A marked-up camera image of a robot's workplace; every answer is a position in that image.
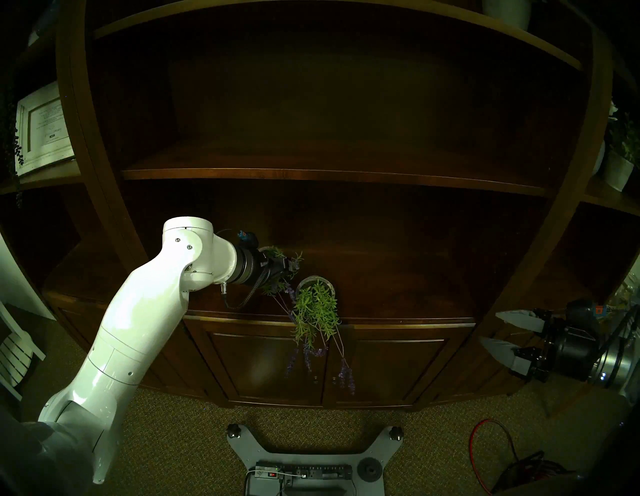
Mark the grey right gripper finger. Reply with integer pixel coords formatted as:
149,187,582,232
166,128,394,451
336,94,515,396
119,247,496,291
495,308,546,333
479,336,531,377

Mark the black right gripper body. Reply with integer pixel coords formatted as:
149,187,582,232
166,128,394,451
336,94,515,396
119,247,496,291
509,299,604,384

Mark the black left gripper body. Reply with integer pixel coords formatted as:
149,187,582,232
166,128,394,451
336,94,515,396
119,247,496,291
245,231,288,290

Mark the potted fake lavender plant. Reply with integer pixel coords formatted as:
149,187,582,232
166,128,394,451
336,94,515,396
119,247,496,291
259,245,305,322
285,275,357,396

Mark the green plant in white pot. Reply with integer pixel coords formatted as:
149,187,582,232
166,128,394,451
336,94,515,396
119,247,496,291
600,102,640,193

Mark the dark trailing plant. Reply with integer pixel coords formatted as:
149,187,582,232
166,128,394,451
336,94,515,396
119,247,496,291
0,85,25,208

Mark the clear glass jar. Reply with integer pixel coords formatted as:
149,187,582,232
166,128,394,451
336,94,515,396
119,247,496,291
607,272,640,321

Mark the dark wooden bookcase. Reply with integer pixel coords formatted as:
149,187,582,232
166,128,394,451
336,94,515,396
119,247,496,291
0,0,640,413

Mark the grey power strip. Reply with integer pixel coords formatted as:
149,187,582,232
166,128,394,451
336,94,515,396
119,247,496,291
254,464,353,482

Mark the white framed certificate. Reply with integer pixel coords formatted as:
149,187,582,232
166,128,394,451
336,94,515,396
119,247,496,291
15,81,76,177

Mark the white slatted chair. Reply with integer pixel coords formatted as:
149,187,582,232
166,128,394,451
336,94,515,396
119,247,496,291
0,300,47,401

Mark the large white vase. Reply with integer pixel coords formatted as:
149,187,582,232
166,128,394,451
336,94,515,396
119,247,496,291
481,0,532,32

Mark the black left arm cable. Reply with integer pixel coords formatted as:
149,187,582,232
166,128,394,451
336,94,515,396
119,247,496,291
220,270,267,311

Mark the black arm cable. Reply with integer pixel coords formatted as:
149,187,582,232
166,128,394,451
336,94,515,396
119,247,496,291
592,302,640,366
220,270,267,311

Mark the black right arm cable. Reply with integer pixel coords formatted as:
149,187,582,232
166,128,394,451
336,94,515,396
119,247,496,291
592,302,640,366

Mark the red cable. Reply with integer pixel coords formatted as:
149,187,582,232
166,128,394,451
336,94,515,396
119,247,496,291
468,419,521,496

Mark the black cable bundle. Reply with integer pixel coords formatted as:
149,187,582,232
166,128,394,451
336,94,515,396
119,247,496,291
492,450,576,496

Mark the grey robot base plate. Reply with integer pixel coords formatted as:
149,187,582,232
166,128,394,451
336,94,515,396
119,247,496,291
226,424,405,496

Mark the thin white cable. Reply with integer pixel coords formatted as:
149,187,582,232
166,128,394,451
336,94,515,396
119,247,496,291
245,467,310,496

